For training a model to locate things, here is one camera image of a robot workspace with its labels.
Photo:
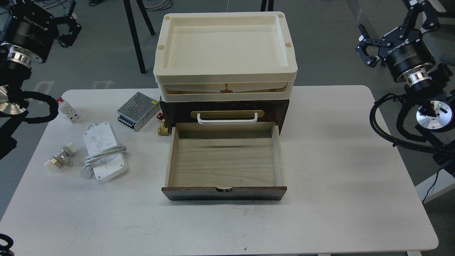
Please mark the white terminal block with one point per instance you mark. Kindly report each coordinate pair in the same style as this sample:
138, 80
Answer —
67, 110

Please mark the metal mesh power supply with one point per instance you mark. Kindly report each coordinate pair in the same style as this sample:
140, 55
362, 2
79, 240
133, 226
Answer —
138, 111

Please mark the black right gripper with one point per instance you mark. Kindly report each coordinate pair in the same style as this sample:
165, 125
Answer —
408, 53

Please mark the brass valve red handle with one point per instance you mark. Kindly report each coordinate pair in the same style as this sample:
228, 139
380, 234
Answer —
163, 130

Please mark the metal fitting with white caps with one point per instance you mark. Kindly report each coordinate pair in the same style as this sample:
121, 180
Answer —
62, 158

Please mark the open wooden drawer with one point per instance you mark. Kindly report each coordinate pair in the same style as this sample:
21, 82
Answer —
226, 162

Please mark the white drawer handle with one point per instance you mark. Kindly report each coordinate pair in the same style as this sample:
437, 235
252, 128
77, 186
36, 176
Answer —
228, 122

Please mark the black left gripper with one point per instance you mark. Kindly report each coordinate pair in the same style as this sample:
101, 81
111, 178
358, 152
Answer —
30, 27

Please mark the cream plastic tray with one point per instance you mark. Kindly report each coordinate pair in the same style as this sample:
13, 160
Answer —
232, 56

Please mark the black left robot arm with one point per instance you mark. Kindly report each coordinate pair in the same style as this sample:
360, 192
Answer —
15, 69

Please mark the dark wooden cabinet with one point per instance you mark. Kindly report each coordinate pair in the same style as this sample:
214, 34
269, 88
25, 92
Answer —
182, 117

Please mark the white charger with cable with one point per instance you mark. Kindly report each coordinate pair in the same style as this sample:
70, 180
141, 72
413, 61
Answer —
105, 156

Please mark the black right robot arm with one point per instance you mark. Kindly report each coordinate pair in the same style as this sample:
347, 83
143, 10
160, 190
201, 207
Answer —
425, 107

